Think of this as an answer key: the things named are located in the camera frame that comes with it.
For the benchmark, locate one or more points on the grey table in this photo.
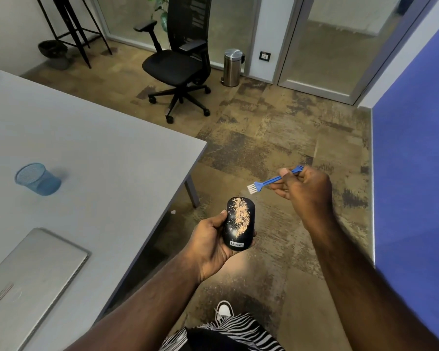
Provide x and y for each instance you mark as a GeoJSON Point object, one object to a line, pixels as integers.
{"type": "Point", "coordinates": [76, 171]}

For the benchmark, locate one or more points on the person's right hand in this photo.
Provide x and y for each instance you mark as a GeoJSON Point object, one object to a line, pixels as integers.
{"type": "Point", "coordinates": [307, 195]}

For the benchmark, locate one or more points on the steel pedal bin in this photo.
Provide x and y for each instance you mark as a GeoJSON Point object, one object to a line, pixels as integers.
{"type": "Point", "coordinates": [232, 67]}

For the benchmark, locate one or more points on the person's right forearm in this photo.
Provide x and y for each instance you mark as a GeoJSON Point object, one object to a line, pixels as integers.
{"type": "Point", "coordinates": [366, 288]}

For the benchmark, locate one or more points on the person's left thumb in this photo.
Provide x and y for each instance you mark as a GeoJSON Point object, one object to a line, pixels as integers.
{"type": "Point", "coordinates": [216, 218]}

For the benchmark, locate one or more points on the black metal stool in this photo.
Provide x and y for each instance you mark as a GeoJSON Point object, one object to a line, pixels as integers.
{"type": "Point", "coordinates": [73, 25]}

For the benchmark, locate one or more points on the silver laptop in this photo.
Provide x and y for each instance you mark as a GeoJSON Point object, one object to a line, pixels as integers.
{"type": "Point", "coordinates": [29, 285]}

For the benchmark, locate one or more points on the glass door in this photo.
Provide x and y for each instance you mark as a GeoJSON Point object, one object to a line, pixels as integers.
{"type": "Point", "coordinates": [336, 43]}

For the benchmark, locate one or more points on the wall power socket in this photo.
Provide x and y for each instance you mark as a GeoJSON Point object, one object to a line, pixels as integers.
{"type": "Point", "coordinates": [265, 56]}

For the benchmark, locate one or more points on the black office chair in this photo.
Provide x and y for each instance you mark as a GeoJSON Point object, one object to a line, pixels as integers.
{"type": "Point", "coordinates": [183, 58]}

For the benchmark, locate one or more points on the white sneaker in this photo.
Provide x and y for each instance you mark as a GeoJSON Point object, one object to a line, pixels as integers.
{"type": "Point", "coordinates": [223, 311]}

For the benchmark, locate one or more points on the black waste basket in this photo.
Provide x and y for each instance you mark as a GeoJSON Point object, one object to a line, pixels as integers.
{"type": "Point", "coordinates": [55, 52]}

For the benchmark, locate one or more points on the blue cleaning brush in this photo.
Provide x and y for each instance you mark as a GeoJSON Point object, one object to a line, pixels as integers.
{"type": "Point", "coordinates": [269, 182]}

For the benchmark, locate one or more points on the person's left hand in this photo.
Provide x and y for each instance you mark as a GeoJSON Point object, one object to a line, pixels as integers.
{"type": "Point", "coordinates": [205, 248]}

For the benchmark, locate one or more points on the black computer mouse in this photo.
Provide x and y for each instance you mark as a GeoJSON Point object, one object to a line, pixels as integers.
{"type": "Point", "coordinates": [238, 224]}

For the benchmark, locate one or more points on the blue mesh pen cup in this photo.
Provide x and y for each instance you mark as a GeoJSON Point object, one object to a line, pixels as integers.
{"type": "Point", "coordinates": [36, 179]}

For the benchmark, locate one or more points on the zebra striped clothing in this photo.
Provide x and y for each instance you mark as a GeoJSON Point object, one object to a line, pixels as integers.
{"type": "Point", "coordinates": [230, 334]}

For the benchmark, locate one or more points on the person's left forearm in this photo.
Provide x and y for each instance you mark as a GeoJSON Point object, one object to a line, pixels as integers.
{"type": "Point", "coordinates": [142, 307]}

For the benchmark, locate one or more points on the person's right thumb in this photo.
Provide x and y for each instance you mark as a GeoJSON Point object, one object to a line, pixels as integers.
{"type": "Point", "coordinates": [286, 176]}

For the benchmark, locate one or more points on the sawdust on mouse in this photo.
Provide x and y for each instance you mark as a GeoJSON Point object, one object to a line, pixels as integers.
{"type": "Point", "coordinates": [240, 213]}

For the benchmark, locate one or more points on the green potted plant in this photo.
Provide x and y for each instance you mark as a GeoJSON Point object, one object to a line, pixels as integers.
{"type": "Point", "coordinates": [161, 10]}

